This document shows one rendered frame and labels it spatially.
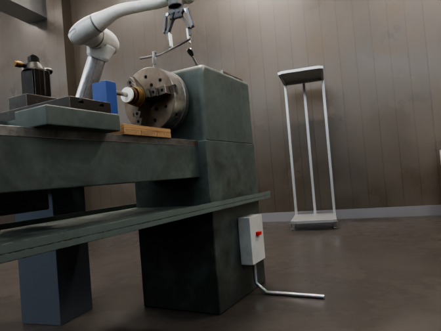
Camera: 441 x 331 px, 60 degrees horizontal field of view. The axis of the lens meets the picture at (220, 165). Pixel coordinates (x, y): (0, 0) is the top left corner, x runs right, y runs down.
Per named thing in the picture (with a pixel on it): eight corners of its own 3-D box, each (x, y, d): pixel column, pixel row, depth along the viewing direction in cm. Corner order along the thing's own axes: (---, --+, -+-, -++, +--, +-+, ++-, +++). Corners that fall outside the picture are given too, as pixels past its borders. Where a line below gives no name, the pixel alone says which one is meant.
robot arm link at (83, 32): (86, 8, 200) (102, 18, 213) (59, 25, 205) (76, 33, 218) (94, 30, 198) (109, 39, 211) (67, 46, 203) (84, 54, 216)
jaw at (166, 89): (155, 93, 190) (175, 85, 184) (158, 102, 189) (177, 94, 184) (141, 89, 180) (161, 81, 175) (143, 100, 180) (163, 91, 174)
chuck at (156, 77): (135, 133, 204) (135, 73, 204) (185, 131, 189) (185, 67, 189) (123, 132, 196) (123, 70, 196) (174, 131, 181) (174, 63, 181)
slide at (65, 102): (33, 131, 158) (32, 119, 158) (111, 115, 137) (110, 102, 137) (-11, 127, 142) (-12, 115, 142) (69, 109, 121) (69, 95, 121)
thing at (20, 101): (57, 117, 156) (56, 104, 157) (75, 113, 152) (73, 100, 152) (9, 111, 138) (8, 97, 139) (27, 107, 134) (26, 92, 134)
